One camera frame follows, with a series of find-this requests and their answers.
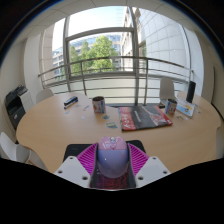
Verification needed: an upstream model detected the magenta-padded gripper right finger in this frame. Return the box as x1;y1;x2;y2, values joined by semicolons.
127;143;172;190

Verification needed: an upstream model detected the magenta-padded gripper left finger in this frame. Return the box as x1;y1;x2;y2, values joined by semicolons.
54;143;100;190

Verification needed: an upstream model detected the pink and lilac computer mouse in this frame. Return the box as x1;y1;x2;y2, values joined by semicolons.
96;135;130;179

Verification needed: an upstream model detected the black mouse pad red print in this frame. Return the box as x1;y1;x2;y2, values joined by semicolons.
62;139;147;190

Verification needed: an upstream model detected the red and grey magazine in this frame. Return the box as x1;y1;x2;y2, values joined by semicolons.
117;104;174;132

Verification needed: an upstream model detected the white chair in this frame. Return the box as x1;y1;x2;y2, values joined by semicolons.
35;87;55;105
158;77;176;101
0;131;48;172

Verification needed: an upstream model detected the blue and white mug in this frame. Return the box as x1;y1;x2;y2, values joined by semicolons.
164;98;178;117

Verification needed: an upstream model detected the white printed can with plant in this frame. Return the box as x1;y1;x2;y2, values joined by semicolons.
91;95;107;115

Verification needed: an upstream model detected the white illustrated book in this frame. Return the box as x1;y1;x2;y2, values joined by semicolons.
175;97;197;118

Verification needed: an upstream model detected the black and white printer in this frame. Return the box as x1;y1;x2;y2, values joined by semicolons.
4;85;35;131

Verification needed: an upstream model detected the black cylindrical speaker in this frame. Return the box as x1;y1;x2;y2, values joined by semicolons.
185;80;197;104

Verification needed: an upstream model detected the grey metal railing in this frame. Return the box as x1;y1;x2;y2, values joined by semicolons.
37;55;195;106

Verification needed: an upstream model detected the grey window frame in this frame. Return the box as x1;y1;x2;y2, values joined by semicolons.
63;6;140;104

